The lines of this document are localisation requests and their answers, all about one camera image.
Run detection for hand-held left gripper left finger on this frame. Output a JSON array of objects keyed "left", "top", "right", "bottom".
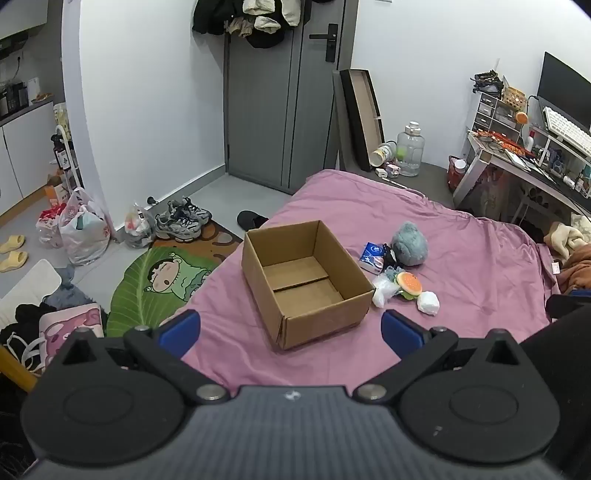
[{"left": 60, "top": 310, "right": 230, "bottom": 406}]

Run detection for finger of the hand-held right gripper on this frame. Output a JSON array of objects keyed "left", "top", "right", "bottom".
[{"left": 546, "top": 290, "right": 591, "bottom": 320}]

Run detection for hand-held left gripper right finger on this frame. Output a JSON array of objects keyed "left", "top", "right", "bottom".
[{"left": 353, "top": 310, "right": 528, "bottom": 406}]

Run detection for white round soft ball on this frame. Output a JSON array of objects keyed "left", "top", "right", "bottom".
[{"left": 416, "top": 291, "right": 441, "bottom": 316}]

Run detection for orange burger plush toy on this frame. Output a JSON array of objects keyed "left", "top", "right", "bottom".
[{"left": 396, "top": 272, "right": 424, "bottom": 296}]

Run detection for blue tissue packet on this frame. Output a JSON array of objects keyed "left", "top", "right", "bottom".
[{"left": 359, "top": 242, "right": 387, "bottom": 274}]

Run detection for brown cardboard box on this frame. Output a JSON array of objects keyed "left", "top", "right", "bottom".
[{"left": 242, "top": 220, "right": 376, "bottom": 350}]

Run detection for grey-blue plush toy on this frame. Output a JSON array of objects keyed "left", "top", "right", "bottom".
[{"left": 392, "top": 221, "right": 429, "bottom": 267}]

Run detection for green cartoon leaf rug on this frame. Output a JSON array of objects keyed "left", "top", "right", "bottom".
[{"left": 105, "top": 217, "right": 245, "bottom": 339}]

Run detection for cream blanket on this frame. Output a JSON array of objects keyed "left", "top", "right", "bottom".
[{"left": 543, "top": 213, "right": 591, "bottom": 262}]

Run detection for pink bed sheet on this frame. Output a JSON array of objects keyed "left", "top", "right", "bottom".
[{"left": 180, "top": 168, "right": 563, "bottom": 398}]

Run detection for grey sneaker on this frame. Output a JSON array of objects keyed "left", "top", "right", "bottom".
[
  {"left": 154, "top": 210, "right": 201, "bottom": 243},
  {"left": 167, "top": 197, "right": 213, "bottom": 227}
]

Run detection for pink printed pillow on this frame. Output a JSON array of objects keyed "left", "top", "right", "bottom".
[{"left": 39, "top": 304, "right": 105, "bottom": 361}]

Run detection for clear plastic bag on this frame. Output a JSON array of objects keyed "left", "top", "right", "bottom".
[{"left": 124, "top": 202, "right": 156, "bottom": 249}]

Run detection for grey fluffy cloth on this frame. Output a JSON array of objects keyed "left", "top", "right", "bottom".
[{"left": 43, "top": 265, "right": 100, "bottom": 310}]

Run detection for black slipper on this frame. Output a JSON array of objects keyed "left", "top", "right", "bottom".
[{"left": 236, "top": 210, "right": 270, "bottom": 230}]

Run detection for white pink plastic bag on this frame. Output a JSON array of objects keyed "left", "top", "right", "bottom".
[{"left": 58, "top": 186, "right": 112, "bottom": 267}]

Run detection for black patterned bag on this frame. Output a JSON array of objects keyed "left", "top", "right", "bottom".
[{"left": 0, "top": 302, "right": 57, "bottom": 376}]

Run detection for white board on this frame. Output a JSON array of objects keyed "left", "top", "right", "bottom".
[{"left": 0, "top": 258, "right": 62, "bottom": 320}]

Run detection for white desk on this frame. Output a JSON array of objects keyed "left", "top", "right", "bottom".
[{"left": 452, "top": 131, "right": 591, "bottom": 219}]

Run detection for red white plastic bag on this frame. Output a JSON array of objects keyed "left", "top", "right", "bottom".
[{"left": 35, "top": 205, "right": 68, "bottom": 248}]

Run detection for yellow pole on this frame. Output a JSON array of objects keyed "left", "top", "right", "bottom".
[{"left": 0, "top": 344, "right": 38, "bottom": 394}]

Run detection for white keyboard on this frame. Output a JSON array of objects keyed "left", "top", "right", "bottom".
[{"left": 542, "top": 106, "right": 591, "bottom": 158}]

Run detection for tipped paper cup container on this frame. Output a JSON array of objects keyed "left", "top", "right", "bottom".
[{"left": 371, "top": 141, "right": 398, "bottom": 168}]

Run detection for clear water jug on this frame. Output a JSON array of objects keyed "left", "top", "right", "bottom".
[{"left": 395, "top": 121, "right": 425, "bottom": 177}]

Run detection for white drawer organizer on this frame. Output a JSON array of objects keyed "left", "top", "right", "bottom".
[{"left": 471, "top": 89, "right": 518, "bottom": 140}]

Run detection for white storage rack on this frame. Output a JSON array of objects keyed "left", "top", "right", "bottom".
[{"left": 50, "top": 103, "right": 84, "bottom": 195}]

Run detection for black monitor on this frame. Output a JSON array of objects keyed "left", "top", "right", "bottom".
[{"left": 536, "top": 51, "right": 591, "bottom": 135}]

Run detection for black framed board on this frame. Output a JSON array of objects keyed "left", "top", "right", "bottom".
[{"left": 333, "top": 69, "right": 386, "bottom": 173}]

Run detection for white cabinet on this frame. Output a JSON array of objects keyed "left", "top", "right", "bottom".
[{"left": 0, "top": 99, "right": 59, "bottom": 219}]

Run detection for grey door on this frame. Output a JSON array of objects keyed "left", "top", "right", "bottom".
[{"left": 224, "top": 0, "right": 359, "bottom": 195}]

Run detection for black door lock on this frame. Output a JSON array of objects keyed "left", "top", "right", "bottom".
[{"left": 310, "top": 23, "right": 339, "bottom": 64}]

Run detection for dark hanging clothes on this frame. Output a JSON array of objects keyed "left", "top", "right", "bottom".
[{"left": 192, "top": 0, "right": 309, "bottom": 49}]

